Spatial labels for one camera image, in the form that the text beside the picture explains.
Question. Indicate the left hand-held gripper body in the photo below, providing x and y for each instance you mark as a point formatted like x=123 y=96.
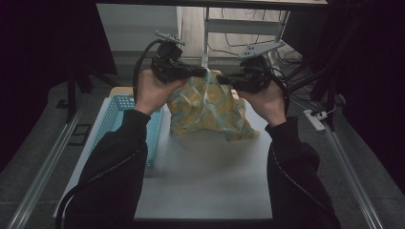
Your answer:
x=168 y=60

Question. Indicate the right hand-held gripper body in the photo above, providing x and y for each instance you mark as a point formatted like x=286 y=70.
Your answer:
x=254 y=73

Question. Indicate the green orange floral cloth bag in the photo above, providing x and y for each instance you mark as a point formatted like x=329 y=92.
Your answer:
x=207 y=108

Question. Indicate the blue plastic basket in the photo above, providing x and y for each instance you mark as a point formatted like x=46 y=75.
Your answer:
x=156 y=127

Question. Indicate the person's right hand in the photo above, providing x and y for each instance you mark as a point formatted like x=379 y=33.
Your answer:
x=267 y=103

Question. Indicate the person's left hand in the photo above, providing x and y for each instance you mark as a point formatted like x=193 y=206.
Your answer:
x=153 y=93

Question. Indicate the white cabinet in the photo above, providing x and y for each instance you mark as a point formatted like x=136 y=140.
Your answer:
x=127 y=27

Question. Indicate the black metal stand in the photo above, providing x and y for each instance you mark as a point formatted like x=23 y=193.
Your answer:
x=71 y=95
x=328 y=86

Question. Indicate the white power strip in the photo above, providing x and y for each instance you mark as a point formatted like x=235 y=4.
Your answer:
x=313 y=120

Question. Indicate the white table mat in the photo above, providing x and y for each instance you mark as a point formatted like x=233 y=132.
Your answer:
x=203 y=178

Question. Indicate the black floor plate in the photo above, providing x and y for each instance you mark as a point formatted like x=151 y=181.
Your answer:
x=80 y=134

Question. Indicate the white desk frame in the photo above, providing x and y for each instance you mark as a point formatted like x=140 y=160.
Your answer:
x=242 y=27

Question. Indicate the aluminium floor rail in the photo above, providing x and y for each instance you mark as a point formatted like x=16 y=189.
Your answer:
x=350 y=178
x=44 y=168

